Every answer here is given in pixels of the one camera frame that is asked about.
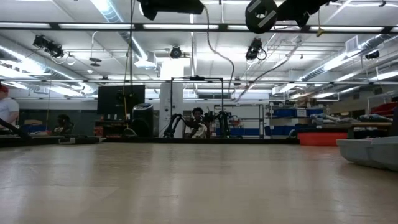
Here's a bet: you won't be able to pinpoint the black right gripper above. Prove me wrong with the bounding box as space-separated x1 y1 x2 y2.
276 0 312 21

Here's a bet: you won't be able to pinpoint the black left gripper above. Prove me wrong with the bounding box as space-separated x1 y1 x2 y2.
157 0 205 15

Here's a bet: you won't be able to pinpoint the black wire spool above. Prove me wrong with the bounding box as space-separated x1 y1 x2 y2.
244 0 279 34

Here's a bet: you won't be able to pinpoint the red wire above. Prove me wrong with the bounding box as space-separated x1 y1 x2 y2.
203 5 301 103

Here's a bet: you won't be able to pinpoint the black vertical pole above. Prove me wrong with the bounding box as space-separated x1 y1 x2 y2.
129 0 134 85

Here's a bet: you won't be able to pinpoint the white ceiling air vent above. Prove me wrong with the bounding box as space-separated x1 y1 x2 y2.
345 35 359 54

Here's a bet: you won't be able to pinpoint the blue storage bin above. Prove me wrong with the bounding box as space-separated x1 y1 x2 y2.
264 125 301 137
272 107 324 118
229 127 261 136
23 124 47 134

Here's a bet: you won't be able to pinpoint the black monitor screen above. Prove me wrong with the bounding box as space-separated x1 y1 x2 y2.
97 84 146 116

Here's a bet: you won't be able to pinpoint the person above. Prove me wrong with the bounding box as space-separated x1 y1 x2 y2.
0 83 20 126
52 114 75 136
183 107 208 139

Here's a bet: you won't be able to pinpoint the red plastic bin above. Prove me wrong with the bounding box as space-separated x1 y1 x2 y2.
297 131 348 147

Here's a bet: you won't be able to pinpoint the red storage crate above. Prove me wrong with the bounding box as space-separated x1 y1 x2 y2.
369 101 398 116

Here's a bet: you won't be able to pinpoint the grey tool kit case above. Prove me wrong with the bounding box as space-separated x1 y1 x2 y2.
335 136 398 173

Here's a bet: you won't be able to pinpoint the black overhead frame beam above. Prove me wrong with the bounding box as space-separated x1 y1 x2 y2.
0 21 398 34

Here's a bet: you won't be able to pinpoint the yellow hanging hook cord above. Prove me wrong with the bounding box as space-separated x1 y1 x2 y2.
315 9 325 38

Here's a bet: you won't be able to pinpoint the black background rig frame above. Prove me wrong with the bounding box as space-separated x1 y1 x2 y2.
170 75 224 138

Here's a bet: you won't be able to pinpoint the silver ceiling air duct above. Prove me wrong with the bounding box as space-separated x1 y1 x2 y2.
90 0 149 60

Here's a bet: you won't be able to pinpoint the black aluminium table frame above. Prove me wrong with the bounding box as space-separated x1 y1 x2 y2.
0 135 301 148

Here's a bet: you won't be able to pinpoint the black ceiling camera white cables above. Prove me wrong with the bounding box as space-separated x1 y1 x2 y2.
32 34 75 66

